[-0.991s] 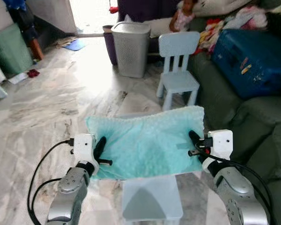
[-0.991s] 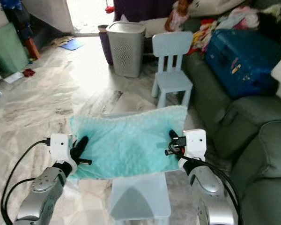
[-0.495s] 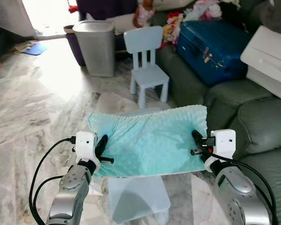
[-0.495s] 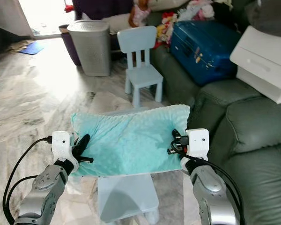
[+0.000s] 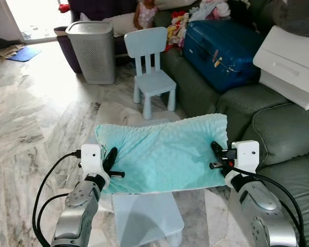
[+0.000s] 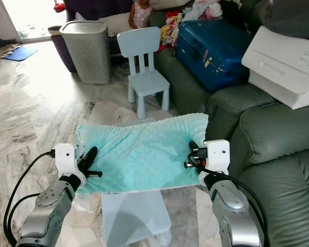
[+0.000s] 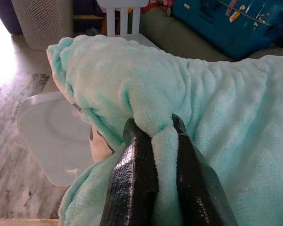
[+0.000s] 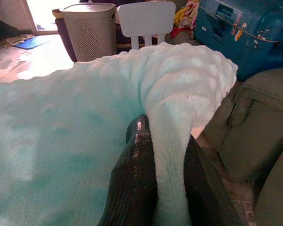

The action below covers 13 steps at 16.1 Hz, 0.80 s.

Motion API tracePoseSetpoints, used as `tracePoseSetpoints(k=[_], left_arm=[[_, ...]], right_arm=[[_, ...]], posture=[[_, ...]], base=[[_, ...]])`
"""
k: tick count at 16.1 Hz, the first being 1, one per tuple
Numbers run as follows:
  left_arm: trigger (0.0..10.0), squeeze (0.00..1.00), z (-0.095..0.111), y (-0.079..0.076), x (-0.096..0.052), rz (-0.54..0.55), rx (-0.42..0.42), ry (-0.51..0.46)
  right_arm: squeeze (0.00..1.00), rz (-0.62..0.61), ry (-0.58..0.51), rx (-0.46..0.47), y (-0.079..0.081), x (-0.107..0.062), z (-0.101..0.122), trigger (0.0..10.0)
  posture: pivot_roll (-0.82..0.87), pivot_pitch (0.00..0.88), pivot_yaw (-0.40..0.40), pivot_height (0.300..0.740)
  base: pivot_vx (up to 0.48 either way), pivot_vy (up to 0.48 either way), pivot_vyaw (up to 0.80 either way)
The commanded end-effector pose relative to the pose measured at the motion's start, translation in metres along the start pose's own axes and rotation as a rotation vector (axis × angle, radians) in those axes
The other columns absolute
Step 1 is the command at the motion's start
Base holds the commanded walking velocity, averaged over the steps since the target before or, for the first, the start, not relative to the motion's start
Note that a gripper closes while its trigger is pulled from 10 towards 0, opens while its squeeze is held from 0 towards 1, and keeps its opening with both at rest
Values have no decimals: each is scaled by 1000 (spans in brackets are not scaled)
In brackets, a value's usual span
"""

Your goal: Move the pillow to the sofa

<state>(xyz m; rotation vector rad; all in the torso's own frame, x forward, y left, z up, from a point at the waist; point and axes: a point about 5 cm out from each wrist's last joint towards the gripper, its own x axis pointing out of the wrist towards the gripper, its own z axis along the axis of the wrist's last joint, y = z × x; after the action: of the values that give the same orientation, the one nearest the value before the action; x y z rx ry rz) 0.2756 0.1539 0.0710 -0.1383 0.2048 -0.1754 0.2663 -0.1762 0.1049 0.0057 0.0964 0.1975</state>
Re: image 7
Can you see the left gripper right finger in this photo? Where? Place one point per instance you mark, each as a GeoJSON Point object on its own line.
{"type": "Point", "coordinates": [198, 195]}

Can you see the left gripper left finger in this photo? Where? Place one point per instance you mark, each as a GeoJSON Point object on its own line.
{"type": "Point", "coordinates": [132, 183]}

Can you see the mint green plush pillow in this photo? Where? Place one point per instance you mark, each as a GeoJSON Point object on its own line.
{"type": "Point", "coordinates": [226, 117]}

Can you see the light blue plastic child chair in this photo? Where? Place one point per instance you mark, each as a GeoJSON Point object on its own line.
{"type": "Point", "coordinates": [123, 21]}
{"type": "Point", "coordinates": [52, 131]}

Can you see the blue hard suitcase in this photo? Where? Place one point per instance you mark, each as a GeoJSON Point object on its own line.
{"type": "Point", "coordinates": [226, 26]}

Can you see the colourful clothes pile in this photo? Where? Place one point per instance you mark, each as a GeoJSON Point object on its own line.
{"type": "Point", "coordinates": [162, 3]}

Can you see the grey perforated laundry bin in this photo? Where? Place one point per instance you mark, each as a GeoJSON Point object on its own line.
{"type": "Point", "coordinates": [44, 21]}

